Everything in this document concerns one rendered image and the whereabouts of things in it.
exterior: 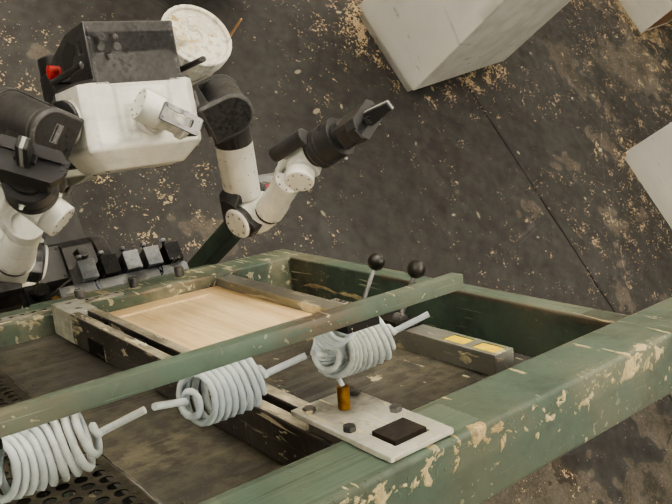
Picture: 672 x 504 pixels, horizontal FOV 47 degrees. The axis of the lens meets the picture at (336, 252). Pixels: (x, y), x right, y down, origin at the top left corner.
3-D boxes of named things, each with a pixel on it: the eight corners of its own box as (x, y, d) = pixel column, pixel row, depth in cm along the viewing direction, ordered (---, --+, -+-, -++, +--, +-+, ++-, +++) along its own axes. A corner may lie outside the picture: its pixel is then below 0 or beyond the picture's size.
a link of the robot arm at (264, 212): (279, 208, 173) (252, 250, 188) (308, 188, 180) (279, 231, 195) (248, 175, 174) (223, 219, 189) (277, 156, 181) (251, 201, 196)
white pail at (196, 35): (182, 52, 347) (221, -18, 311) (215, 106, 343) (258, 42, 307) (121, 65, 327) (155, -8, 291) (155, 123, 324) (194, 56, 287)
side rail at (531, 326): (309, 289, 223) (305, 252, 221) (671, 380, 138) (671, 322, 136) (292, 294, 220) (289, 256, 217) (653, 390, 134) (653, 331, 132)
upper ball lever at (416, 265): (398, 324, 154) (418, 261, 155) (411, 328, 151) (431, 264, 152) (385, 319, 151) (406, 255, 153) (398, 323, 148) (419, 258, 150)
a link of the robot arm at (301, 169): (340, 176, 164) (303, 198, 170) (342, 139, 170) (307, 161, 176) (301, 149, 157) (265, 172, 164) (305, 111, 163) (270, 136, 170)
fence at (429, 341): (233, 288, 207) (231, 274, 206) (514, 369, 133) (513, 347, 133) (217, 292, 204) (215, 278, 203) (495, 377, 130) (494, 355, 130)
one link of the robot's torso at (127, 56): (3, 56, 172) (52, 15, 144) (144, 51, 192) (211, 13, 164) (30, 187, 175) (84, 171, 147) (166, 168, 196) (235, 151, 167)
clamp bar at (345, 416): (89, 324, 183) (74, 226, 178) (458, 510, 91) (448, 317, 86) (47, 335, 177) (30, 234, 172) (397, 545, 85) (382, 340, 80)
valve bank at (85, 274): (166, 253, 236) (193, 220, 218) (182, 295, 233) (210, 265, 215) (-3, 289, 207) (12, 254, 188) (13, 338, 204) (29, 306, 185)
